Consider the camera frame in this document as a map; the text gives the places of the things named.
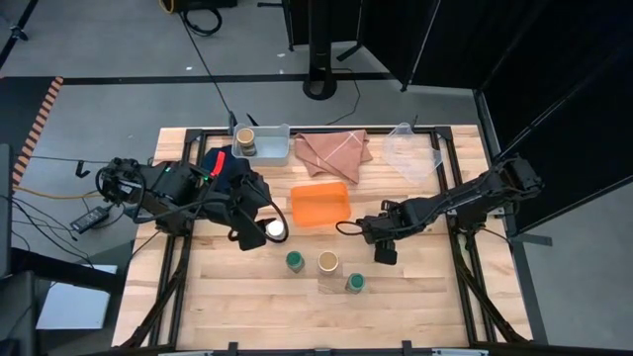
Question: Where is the white flat panel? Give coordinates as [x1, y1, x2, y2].
[35, 264, 119, 331]

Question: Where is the black pole stand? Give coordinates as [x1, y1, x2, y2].
[302, 0, 339, 102]

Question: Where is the clear plastic bin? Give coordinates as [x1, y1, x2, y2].
[382, 122, 444, 185]

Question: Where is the orange plastic bin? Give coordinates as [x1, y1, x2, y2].
[290, 181, 353, 228]

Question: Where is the coiled black cable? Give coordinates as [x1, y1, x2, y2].
[178, 5, 224, 38]

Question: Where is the pink folded cloth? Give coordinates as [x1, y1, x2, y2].
[294, 129, 374, 185]

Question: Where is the yellow floor cable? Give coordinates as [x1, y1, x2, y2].
[12, 185, 103, 202]

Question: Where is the white-lid spice jar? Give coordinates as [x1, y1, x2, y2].
[265, 219, 287, 242]

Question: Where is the black power adapter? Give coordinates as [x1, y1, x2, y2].
[69, 205, 111, 235]

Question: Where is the long black floor cable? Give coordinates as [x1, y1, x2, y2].
[178, 13, 234, 124]

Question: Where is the green-lid spice jar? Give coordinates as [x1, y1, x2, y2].
[344, 272, 367, 296]
[285, 250, 306, 274]

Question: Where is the black tripod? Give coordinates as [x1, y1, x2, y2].
[0, 0, 40, 68]

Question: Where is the navy blue folded cloth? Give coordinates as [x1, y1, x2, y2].
[200, 144, 251, 197]

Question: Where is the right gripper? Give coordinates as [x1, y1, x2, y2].
[363, 198, 414, 266]

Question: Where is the black aluminium table frame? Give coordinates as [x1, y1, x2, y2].
[118, 126, 533, 356]

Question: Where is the tan-lid spice jar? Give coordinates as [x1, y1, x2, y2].
[234, 127, 258, 157]
[316, 250, 340, 276]

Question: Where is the orange black hazard strip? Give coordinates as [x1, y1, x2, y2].
[12, 75, 65, 188]

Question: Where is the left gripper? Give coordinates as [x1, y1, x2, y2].
[215, 169, 272, 252]

